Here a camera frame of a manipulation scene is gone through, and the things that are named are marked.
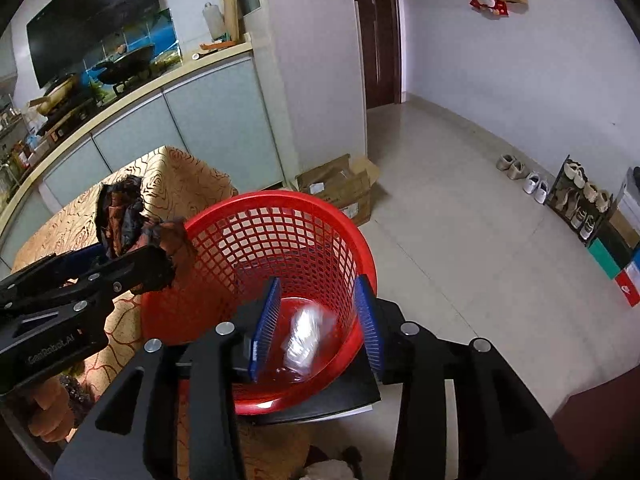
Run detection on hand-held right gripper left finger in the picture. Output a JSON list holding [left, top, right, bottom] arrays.
[[52, 276, 283, 480]]

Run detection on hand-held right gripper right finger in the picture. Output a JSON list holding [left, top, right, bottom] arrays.
[[354, 275, 586, 480]]

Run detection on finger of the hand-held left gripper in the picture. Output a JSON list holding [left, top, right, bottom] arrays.
[[0, 244, 108, 301], [0, 244, 177, 328]]

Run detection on red plastic basket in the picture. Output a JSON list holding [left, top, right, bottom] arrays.
[[141, 190, 378, 416]]

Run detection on rose-patterned tablecloth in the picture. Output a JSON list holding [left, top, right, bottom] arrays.
[[10, 146, 331, 480]]

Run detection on clear plastic wrapper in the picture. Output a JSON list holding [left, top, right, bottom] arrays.
[[280, 307, 341, 378]]

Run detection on metal spice rack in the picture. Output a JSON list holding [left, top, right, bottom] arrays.
[[0, 90, 31, 196]]

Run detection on cardboard box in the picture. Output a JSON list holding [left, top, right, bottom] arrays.
[[295, 154, 382, 226]]

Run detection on black gas stove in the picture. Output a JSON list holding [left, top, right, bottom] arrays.
[[37, 72, 153, 131]]

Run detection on kitchen counter with cabinets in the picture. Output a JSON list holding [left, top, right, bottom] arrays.
[[0, 40, 286, 266]]

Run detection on black wok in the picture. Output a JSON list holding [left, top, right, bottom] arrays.
[[95, 44, 157, 83]]

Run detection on black shoe rack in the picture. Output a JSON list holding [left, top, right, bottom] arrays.
[[545, 156, 613, 246]]

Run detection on green box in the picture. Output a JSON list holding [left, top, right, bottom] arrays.
[[587, 237, 633, 281]]

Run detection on red and white box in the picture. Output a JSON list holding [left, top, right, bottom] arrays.
[[615, 260, 640, 308]]

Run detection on brown box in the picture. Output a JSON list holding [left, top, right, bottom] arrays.
[[607, 207, 640, 251]]

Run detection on wooden cutting board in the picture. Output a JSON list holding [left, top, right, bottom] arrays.
[[220, 0, 242, 43]]

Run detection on dark wooden door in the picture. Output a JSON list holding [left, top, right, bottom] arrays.
[[348, 0, 403, 111]]

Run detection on grey storage box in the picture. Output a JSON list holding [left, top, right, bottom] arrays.
[[617, 167, 640, 221]]

